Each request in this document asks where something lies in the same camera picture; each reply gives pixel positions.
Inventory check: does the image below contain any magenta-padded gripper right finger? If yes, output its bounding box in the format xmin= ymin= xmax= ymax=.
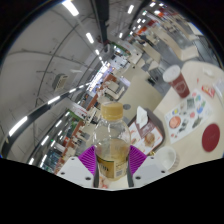
xmin=126 ymin=145 xmax=167 ymax=188

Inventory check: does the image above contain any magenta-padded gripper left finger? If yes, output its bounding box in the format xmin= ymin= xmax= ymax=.
xmin=55 ymin=145 xmax=99 ymax=188

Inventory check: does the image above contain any clear bottle with yellow cap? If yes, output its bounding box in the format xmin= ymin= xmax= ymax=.
xmin=92 ymin=101 xmax=132 ymax=182

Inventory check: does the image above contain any dark food tray with paper liner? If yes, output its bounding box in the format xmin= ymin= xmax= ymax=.
xmin=127 ymin=108 xmax=166 ymax=156

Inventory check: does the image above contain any colourful printed leaflet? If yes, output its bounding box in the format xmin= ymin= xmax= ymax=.
xmin=164 ymin=88 xmax=213 ymax=145

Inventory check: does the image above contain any flat round red coaster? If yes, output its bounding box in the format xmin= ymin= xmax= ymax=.
xmin=201 ymin=123 xmax=221 ymax=153

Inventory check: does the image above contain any ceiling air conditioner unit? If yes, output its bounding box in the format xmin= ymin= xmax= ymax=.
xmin=52 ymin=73 xmax=69 ymax=93

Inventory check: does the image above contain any red paper cup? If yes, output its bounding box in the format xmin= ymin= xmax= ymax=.
xmin=162 ymin=64 xmax=191 ymax=99

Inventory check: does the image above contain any group of beige chairs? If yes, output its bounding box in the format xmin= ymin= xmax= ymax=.
xmin=109 ymin=9 xmax=203 ymax=111

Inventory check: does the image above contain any group of ceiling lights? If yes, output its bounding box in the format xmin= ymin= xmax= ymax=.
xmin=8 ymin=0 xmax=168 ymax=168

